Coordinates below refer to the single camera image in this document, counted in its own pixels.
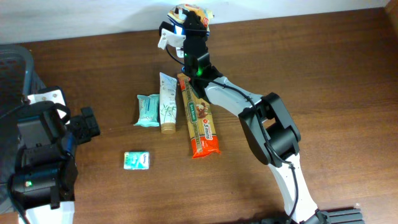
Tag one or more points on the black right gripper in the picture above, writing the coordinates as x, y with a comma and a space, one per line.
193, 23

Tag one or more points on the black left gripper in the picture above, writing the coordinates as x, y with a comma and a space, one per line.
94, 127

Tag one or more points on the white blue noodle bag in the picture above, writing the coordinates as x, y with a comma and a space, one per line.
178, 15

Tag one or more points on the white floral cream tube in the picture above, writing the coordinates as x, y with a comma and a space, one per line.
168, 104

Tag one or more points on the teal pocket tissue pack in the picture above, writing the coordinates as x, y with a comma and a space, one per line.
136, 160

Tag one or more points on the teal wet wipes pack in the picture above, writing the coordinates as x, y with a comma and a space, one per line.
148, 110

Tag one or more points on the grey plastic mesh basket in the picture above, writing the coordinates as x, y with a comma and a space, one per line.
18, 80

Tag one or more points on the orange spaghetti packet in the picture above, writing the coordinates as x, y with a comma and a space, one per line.
200, 123

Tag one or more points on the black aluminium arm base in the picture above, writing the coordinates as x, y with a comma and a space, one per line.
348, 215

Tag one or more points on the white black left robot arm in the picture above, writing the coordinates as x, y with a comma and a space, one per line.
42, 187

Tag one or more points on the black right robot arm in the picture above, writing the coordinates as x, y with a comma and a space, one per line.
271, 133

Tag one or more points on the white barcode scanner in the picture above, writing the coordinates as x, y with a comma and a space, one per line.
178, 37

